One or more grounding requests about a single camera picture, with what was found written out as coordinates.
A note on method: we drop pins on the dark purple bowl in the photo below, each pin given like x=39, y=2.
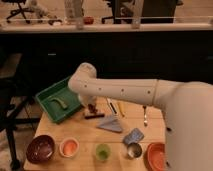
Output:
x=41, y=149

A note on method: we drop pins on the red object on ledge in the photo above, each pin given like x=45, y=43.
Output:
x=88, y=20

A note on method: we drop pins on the black chair background left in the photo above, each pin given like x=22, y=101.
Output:
x=20, y=10

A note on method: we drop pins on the green plastic tray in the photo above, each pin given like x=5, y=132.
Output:
x=60, y=90

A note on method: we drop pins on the blue sponge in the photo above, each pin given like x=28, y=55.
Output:
x=134, y=136

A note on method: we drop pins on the silver fork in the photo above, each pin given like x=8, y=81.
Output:
x=145, y=116

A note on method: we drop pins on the green plastic cup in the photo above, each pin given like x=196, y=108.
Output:
x=102, y=152

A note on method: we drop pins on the dark red grape bunch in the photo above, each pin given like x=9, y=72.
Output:
x=92, y=108

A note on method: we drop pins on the green curved vegetable toy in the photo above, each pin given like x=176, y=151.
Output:
x=62, y=104

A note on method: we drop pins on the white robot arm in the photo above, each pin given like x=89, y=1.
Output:
x=187, y=109

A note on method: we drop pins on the small metal cup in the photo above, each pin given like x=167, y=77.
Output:
x=134, y=150

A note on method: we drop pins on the yellow banana toy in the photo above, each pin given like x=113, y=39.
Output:
x=121, y=109

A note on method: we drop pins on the red orange bowl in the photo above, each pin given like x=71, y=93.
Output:
x=156, y=156

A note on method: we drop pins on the grey blue folded cloth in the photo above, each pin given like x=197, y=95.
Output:
x=110, y=123

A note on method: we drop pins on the small orange white bowl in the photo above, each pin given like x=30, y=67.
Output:
x=69, y=147

